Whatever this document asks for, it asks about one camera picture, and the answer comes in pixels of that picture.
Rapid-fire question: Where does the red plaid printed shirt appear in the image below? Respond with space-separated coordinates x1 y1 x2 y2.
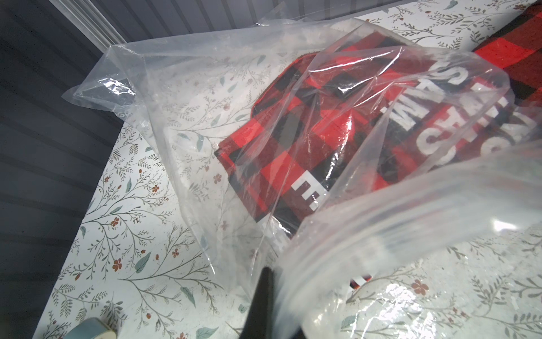
474 1 541 107

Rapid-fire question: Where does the tape roll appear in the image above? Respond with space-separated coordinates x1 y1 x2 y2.
63 318 117 339

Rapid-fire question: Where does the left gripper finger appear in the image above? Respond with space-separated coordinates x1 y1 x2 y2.
239 267 275 339

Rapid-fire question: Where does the clear plastic vacuum bag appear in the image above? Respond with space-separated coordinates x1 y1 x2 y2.
59 19 541 338

